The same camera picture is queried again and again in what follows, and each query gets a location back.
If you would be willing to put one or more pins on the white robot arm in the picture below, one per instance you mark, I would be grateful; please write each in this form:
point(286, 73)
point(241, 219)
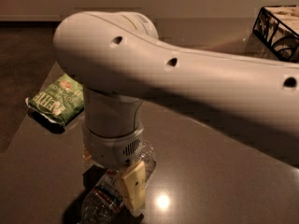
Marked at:
point(120, 62)

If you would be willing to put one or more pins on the black wire basket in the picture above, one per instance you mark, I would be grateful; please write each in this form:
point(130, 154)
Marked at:
point(278, 28)

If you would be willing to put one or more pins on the green chip bag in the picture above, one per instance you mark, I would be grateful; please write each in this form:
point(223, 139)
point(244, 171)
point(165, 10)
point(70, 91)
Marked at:
point(61, 101)

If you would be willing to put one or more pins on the clear plastic water bottle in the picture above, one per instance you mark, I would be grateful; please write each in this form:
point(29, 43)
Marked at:
point(106, 200)

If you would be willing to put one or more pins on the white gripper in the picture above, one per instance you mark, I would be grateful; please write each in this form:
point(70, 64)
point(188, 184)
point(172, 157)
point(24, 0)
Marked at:
point(113, 149)

